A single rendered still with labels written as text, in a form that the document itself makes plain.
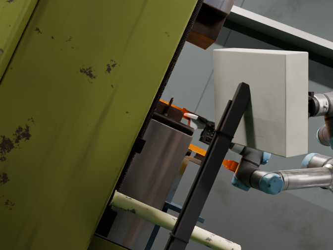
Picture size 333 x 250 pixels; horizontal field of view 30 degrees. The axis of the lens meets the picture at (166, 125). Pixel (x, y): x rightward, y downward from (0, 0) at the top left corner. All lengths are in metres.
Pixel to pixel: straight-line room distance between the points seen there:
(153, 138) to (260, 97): 0.55
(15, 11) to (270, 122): 0.78
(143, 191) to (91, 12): 0.65
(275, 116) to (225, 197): 4.05
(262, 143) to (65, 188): 0.60
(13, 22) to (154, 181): 0.75
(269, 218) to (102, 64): 4.01
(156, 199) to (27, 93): 0.61
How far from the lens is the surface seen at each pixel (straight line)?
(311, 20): 6.07
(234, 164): 2.76
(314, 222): 5.75
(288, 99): 1.68
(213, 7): 2.25
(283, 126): 1.70
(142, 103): 1.89
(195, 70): 5.94
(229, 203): 5.73
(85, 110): 1.88
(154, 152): 2.18
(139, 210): 1.95
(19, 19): 1.83
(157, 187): 2.18
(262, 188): 2.27
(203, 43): 2.39
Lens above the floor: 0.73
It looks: 5 degrees up
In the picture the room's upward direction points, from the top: 24 degrees clockwise
